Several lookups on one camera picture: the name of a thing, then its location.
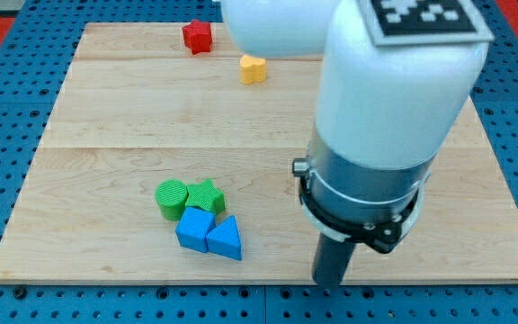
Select black white fiducial tag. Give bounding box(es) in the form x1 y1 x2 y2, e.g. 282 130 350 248
357 0 495 47

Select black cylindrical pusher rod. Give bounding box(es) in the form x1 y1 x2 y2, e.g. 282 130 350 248
311 234 356 286

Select yellow heart block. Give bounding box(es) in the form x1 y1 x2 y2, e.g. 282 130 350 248
239 55 267 85

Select green cylinder block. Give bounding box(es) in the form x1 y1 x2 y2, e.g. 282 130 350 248
155 179 188 221

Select black clamp ring mount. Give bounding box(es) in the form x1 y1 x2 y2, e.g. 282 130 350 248
291 157 424 254

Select blue triangle block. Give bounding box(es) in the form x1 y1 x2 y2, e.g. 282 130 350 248
206 215 243 261

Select green star block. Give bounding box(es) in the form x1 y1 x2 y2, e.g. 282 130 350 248
185 179 226 215

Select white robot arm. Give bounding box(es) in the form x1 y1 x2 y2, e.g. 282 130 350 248
220 0 494 286

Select wooden board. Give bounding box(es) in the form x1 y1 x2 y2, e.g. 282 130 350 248
0 23 518 285

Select blue cube block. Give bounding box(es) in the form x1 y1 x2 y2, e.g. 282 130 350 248
175 207 215 253

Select red star block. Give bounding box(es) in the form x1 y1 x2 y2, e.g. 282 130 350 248
182 19 213 55

